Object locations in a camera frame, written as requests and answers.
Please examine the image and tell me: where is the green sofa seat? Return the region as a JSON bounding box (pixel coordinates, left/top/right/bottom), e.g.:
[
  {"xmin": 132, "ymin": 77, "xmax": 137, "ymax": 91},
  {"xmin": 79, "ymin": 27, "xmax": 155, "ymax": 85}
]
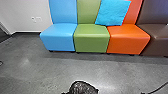
[{"xmin": 73, "ymin": 0, "xmax": 111, "ymax": 54}]

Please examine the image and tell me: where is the blue sofa seat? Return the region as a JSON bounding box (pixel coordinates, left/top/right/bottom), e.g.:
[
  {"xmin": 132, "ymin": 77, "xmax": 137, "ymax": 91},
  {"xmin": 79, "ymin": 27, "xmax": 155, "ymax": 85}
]
[{"xmin": 39, "ymin": 0, "xmax": 79, "ymax": 53}]

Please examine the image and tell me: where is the orange sofa seat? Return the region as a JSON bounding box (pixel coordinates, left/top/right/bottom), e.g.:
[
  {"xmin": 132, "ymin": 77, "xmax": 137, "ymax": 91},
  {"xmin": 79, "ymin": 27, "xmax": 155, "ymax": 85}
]
[{"xmin": 106, "ymin": 0, "xmax": 152, "ymax": 56}]

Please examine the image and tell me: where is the blue square cushion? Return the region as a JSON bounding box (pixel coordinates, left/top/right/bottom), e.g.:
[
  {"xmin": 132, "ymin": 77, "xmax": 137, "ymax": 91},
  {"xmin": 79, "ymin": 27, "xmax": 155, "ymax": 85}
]
[{"xmin": 94, "ymin": 0, "xmax": 132, "ymax": 27}]

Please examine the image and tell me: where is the brown sofa seat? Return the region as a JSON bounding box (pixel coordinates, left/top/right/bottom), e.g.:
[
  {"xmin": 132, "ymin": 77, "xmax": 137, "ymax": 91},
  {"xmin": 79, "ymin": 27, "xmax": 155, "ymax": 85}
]
[{"xmin": 136, "ymin": 0, "xmax": 168, "ymax": 58}]

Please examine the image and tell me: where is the white wall outlet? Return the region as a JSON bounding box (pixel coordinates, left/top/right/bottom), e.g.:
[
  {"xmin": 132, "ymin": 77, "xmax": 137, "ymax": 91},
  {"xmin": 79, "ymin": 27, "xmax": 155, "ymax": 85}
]
[{"xmin": 30, "ymin": 16, "xmax": 43, "ymax": 23}]

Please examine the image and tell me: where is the black cable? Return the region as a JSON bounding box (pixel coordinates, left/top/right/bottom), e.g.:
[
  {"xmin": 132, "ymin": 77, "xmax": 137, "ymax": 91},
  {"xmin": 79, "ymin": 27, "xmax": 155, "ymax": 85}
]
[{"xmin": 140, "ymin": 80, "xmax": 168, "ymax": 94}]

